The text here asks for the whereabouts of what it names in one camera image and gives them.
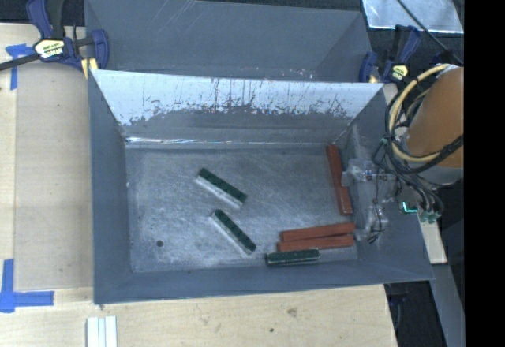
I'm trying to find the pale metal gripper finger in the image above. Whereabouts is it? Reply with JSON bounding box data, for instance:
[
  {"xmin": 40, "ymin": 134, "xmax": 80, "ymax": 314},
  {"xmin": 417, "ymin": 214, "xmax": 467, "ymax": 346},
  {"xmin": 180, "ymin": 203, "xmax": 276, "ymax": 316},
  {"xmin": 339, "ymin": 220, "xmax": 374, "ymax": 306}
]
[
  {"xmin": 353, "ymin": 204, "xmax": 390, "ymax": 242},
  {"xmin": 340, "ymin": 159, "xmax": 396, "ymax": 187}
]

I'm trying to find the dark green flat block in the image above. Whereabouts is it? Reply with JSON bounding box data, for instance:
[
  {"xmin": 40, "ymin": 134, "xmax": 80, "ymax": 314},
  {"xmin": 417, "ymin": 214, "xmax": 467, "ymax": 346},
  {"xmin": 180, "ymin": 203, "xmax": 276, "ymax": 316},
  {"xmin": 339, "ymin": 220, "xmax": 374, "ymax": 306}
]
[
  {"xmin": 264, "ymin": 248, "xmax": 321, "ymax": 267},
  {"xmin": 195, "ymin": 167, "xmax": 249, "ymax": 210},
  {"xmin": 208, "ymin": 208, "xmax": 258, "ymax": 256}
]

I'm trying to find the grey metal bin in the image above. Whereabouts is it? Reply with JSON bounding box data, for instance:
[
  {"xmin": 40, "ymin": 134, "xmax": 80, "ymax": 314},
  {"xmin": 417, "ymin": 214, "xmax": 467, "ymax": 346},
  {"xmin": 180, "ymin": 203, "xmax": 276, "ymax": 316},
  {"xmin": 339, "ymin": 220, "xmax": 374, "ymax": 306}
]
[{"xmin": 83, "ymin": 0, "xmax": 436, "ymax": 305}]

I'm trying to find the red-brown flat block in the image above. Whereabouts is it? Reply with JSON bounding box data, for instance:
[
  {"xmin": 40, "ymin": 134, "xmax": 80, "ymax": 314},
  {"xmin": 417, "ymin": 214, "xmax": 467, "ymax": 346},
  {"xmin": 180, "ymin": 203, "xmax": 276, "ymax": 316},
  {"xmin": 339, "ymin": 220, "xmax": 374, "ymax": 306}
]
[
  {"xmin": 279, "ymin": 222, "xmax": 357, "ymax": 243},
  {"xmin": 325, "ymin": 144, "xmax": 354, "ymax": 217},
  {"xmin": 276, "ymin": 233, "xmax": 356, "ymax": 253}
]

